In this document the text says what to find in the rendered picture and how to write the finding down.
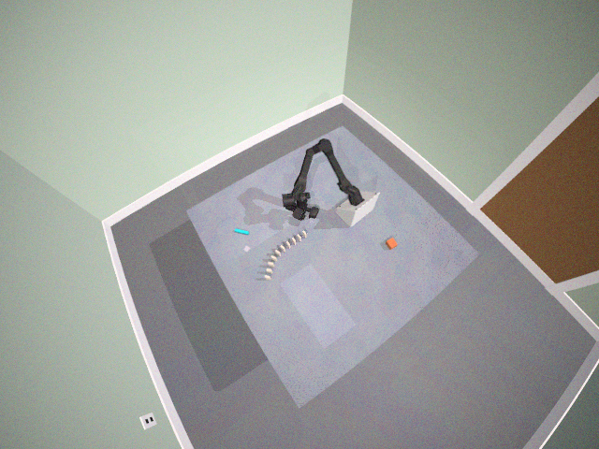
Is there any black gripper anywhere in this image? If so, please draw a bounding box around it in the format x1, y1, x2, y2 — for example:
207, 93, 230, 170
285, 203, 319, 219

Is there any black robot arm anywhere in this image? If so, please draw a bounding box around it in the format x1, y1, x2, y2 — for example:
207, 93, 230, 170
282, 138, 365, 220

